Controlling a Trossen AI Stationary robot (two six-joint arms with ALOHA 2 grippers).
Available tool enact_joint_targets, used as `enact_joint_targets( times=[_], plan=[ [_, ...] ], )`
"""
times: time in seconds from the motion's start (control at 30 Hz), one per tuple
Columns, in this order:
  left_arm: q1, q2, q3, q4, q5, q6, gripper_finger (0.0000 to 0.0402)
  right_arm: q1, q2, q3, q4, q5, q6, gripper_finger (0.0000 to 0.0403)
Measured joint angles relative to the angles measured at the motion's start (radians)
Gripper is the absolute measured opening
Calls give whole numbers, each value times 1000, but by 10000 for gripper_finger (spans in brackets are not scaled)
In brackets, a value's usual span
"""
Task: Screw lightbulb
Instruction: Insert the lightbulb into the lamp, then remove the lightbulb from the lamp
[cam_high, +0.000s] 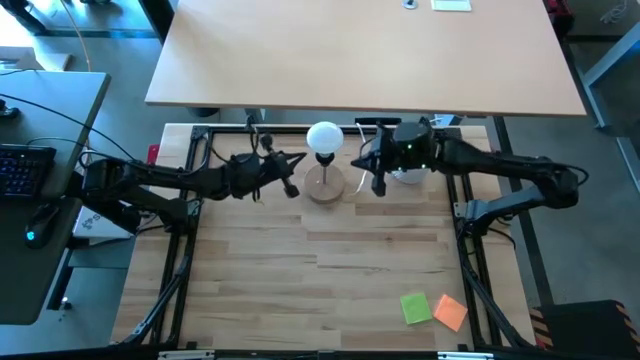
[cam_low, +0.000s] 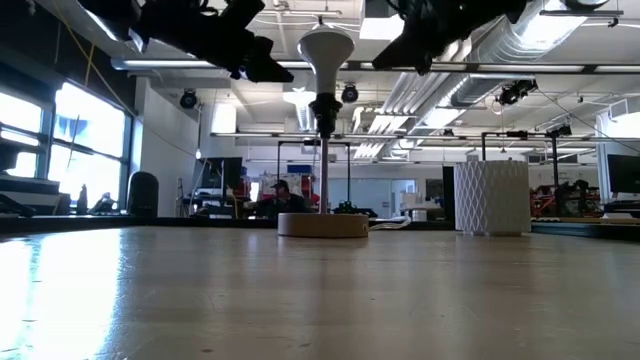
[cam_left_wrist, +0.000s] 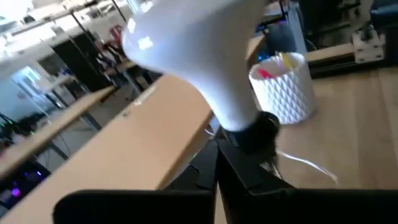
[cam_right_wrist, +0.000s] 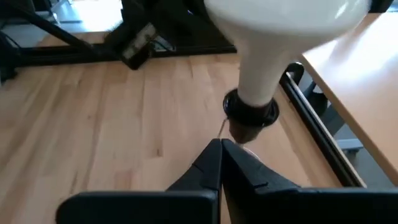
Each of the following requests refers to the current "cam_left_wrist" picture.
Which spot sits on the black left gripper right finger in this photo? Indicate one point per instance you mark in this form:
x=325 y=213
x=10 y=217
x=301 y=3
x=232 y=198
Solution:
x=311 y=208

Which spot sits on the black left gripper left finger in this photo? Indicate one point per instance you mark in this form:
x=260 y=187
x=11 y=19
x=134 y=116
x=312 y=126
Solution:
x=140 y=208

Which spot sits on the white textured cup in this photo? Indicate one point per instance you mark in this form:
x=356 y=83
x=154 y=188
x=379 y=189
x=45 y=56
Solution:
x=289 y=96

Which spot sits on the white reflector lightbulb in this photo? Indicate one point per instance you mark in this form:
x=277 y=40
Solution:
x=202 y=62

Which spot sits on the large wooden desk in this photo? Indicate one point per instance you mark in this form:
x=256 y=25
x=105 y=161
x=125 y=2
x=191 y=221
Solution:
x=124 y=140

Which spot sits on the narrow wooden desk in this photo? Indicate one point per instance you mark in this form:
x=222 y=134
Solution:
x=46 y=133

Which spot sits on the pink marker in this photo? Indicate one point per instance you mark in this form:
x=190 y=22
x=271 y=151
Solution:
x=265 y=73

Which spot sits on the yellow marker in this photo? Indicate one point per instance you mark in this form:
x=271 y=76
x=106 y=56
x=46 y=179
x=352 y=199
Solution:
x=287 y=60

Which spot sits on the black aluminium table frame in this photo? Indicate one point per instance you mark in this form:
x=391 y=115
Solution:
x=335 y=67

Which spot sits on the white corner bracket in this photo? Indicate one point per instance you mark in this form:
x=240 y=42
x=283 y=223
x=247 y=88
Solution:
x=368 y=46

